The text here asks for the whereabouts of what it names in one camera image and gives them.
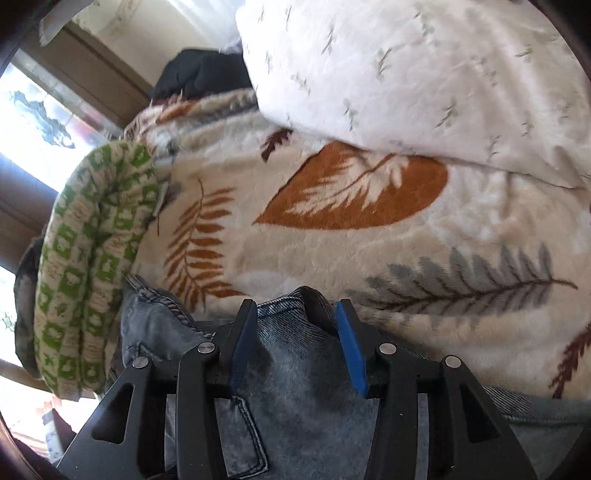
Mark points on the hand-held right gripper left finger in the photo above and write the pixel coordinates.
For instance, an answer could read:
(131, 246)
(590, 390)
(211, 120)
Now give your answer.
(241, 350)

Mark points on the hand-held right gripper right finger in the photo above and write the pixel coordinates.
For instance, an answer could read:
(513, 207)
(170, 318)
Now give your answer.
(352, 350)

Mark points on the grey-blue denim pants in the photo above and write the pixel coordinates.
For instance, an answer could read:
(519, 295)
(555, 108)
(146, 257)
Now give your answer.
(295, 369)

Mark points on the cream leaf-print fleece blanket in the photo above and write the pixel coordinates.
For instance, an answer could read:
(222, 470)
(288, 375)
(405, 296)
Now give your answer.
(323, 258)

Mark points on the green and cream patterned cloth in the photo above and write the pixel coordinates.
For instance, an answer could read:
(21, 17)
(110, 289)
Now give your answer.
(92, 240)

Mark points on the black cloth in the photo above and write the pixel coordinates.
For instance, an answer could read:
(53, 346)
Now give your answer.
(198, 74)

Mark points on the white floral pillow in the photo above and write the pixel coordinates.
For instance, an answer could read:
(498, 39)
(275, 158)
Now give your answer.
(392, 69)

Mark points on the wooden window frame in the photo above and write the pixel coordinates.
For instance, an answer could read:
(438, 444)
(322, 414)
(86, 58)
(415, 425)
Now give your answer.
(106, 78)

